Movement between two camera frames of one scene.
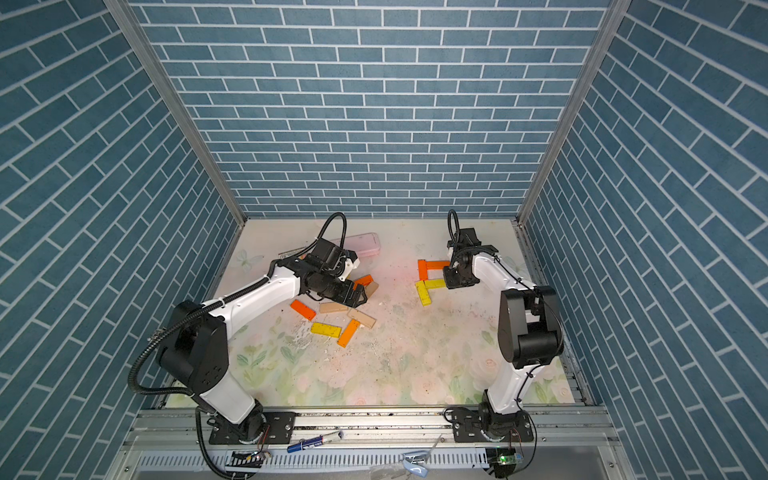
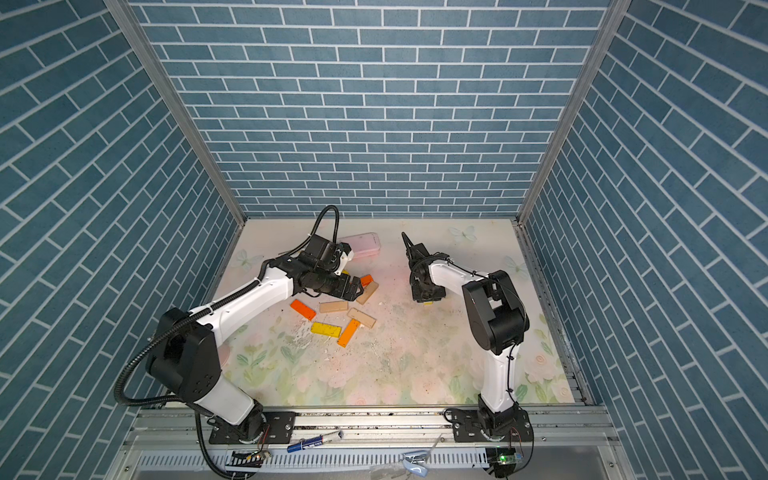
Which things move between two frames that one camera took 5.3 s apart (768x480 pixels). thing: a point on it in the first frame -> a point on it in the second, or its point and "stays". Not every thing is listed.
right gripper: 450,281 -> 419,298
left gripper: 345,298 stays
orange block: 303,310 stays
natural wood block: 371,289 stays
